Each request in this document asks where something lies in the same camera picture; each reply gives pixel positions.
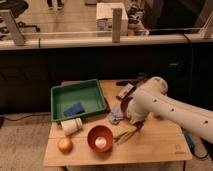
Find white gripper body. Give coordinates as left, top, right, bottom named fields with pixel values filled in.
left=127, top=100, right=149, bottom=124

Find dark red grape bunch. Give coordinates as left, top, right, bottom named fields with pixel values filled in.
left=134, top=121, right=145, bottom=131

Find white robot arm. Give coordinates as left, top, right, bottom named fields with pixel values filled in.
left=127, top=77, right=213, bottom=143

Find purple bowl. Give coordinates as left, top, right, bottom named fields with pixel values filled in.
left=120, top=97, right=132, bottom=118

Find red bowl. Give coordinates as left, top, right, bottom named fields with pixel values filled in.
left=87, top=125, right=113, bottom=153

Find small packaged box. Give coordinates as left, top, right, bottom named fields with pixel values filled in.
left=116, top=83, right=134, bottom=100

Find yellow-green tongs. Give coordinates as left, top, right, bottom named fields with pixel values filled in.
left=114, top=128, right=137, bottom=145

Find green plastic tray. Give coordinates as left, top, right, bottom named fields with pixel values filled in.
left=51, top=79, right=107, bottom=123

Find blue sponge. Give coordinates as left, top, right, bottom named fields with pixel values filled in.
left=64, top=102, right=84, bottom=116

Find white paper cup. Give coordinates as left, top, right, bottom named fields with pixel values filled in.
left=61, top=118, right=82, bottom=136

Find yellow onion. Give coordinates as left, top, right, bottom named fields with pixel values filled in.
left=58, top=138, right=73, bottom=153

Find white cardboard box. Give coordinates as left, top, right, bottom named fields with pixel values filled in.
left=96, top=2, right=128, bottom=36

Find wooden post centre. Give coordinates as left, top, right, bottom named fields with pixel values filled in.
left=112, top=8, right=122, bottom=43

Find wooden post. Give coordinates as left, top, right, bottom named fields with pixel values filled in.
left=112, top=8, right=122, bottom=43
left=0, top=10, right=25, bottom=46

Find wooden post left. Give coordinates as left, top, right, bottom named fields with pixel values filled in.
left=0, top=10, right=25, bottom=46

